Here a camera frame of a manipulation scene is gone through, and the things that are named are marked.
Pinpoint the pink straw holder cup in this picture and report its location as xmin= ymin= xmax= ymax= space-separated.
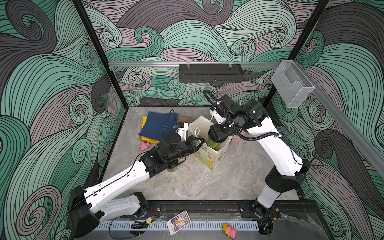
xmin=232 ymin=136 xmax=242 ymax=143

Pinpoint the black corner frame post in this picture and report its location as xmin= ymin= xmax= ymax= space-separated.
xmin=72 ymin=0 xmax=129 ymax=111
xmin=261 ymin=1 xmax=329 ymax=112

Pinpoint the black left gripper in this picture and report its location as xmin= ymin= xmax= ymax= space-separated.
xmin=165 ymin=135 xmax=205 ymax=165

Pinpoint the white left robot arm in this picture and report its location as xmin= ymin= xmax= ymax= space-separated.
xmin=68 ymin=132 xmax=205 ymax=240

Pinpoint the navy blue napkin stack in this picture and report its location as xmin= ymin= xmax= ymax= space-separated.
xmin=139 ymin=111 xmax=179 ymax=141

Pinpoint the pink squishy toy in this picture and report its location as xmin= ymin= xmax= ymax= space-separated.
xmin=139 ymin=142 xmax=151 ymax=151

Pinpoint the black corner frame post left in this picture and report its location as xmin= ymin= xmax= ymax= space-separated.
xmin=72 ymin=0 xmax=129 ymax=111

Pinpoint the white paper takeout bag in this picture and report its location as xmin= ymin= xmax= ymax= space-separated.
xmin=187 ymin=116 xmax=231 ymax=171

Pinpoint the green paper coffee cup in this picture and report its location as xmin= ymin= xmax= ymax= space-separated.
xmin=167 ymin=167 xmax=178 ymax=173

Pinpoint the clear acrylic wall holder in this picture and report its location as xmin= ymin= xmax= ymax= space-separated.
xmin=271 ymin=60 xmax=315 ymax=109

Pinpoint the aluminium wall rail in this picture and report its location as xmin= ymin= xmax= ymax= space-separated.
xmin=108 ymin=61 xmax=281 ymax=69

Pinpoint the white slotted cable duct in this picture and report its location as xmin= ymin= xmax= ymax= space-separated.
xmin=95 ymin=220 xmax=260 ymax=232

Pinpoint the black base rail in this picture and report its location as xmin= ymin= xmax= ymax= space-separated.
xmin=137 ymin=200 xmax=320 ymax=220

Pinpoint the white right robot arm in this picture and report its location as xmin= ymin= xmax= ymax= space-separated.
xmin=209 ymin=97 xmax=311 ymax=218

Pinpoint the colourful picture card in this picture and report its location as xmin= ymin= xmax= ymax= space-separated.
xmin=167 ymin=210 xmax=192 ymax=236

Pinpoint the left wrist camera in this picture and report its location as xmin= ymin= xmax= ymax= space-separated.
xmin=173 ymin=122 xmax=189 ymax=142

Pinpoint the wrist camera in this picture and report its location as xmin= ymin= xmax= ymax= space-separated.
xmin=173 ymin=122 xmax=189 ymax=142
xmin=210 ymin=95 xmax=241 ymax=125

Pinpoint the pink yellow toy figure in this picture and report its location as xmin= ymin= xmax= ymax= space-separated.
xmin=223 ymin=223 xmax=238 ymax=240

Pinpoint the brown cup sleeve pile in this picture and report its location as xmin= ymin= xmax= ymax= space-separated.
xmin=178 ymin=117 xmax=194 ymax=124

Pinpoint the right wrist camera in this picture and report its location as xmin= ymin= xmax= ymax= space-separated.
xmin=210 ymin=95 xmax=241 ymax=125

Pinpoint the black corner frame post right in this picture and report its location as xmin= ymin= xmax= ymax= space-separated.
xmin=261 ymin=1 xmax=329 ymax=112

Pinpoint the black wall shelf tray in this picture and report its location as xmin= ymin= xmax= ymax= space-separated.
xmin=179 ymin=64 xmax=244 ymax=83

